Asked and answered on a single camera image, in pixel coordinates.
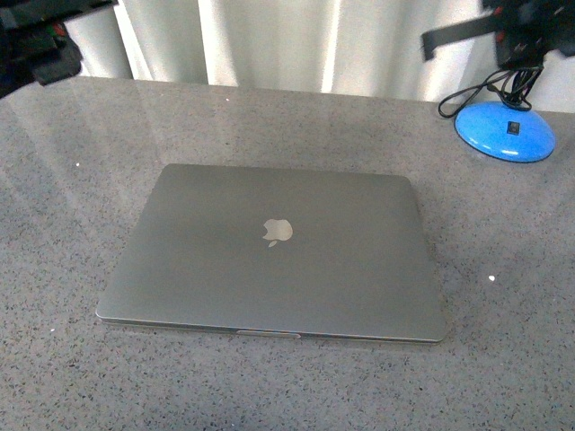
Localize grey laptop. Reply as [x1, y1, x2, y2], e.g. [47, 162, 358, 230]
[96, 164, 447, 342]

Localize blue lamp base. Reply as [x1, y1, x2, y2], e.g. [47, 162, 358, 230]
[455, 101, 556, 163]

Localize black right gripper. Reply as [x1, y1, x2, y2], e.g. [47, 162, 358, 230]
[420, 1, 574, 70]

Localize black power cable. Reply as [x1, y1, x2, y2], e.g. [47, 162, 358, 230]
[437, 66, 544, 119]

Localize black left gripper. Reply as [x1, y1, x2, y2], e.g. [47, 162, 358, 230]
[1, 0, 117, 98]

